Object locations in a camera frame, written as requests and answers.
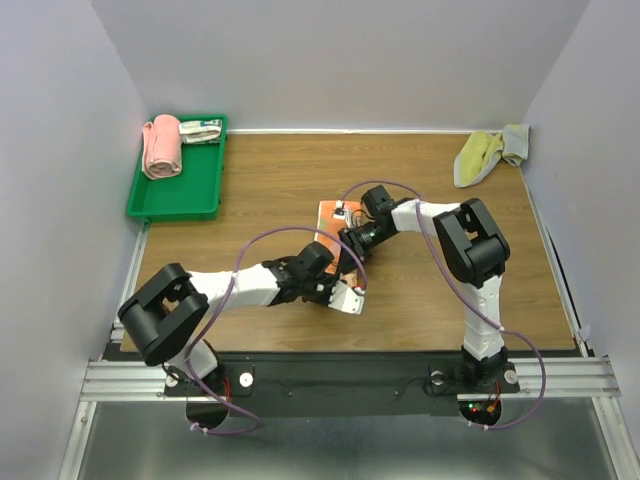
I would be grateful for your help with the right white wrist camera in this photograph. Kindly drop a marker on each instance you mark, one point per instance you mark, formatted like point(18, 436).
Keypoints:
point(340, 212)

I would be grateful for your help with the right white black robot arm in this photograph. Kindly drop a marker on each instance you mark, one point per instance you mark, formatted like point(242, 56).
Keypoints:
point(471, 253)

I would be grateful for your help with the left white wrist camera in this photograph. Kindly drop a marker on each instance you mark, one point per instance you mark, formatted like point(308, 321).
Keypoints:
point(346, 299)

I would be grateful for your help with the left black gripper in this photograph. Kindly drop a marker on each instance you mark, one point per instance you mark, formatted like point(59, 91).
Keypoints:
point(331, 279)

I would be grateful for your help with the orange polka dot towel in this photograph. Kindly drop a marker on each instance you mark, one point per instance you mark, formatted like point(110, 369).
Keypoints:
point(326, 223)

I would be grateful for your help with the yellow green towel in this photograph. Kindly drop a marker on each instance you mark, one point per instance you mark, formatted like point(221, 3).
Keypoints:
point(477, 158)

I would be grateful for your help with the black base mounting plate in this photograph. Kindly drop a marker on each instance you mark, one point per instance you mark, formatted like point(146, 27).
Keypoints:
point(295, 385)

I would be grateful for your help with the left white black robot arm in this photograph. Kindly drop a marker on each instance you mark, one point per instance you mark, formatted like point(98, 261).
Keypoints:
point(161, 318)

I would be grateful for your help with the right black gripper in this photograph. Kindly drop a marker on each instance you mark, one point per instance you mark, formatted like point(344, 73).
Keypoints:
point(349, 236)

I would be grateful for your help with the rolled pink towel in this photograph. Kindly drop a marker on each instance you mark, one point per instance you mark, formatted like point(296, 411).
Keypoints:
point(161, 157)

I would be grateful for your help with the grey towel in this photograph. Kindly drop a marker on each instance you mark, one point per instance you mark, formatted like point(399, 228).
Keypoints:
point(516, 143)

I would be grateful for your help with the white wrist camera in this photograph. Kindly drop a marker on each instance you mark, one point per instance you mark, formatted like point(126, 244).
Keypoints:
point(340, 212)
point(346, 299)

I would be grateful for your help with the rolled white blue towel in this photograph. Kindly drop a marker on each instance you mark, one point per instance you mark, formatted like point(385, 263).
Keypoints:
point(198, 132)

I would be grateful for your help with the aluminium frame rail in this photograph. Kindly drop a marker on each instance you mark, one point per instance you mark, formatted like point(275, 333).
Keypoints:
point(120, 381)

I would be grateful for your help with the green plastic tray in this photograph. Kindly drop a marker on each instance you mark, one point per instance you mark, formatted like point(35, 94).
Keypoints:
point(191, 195)

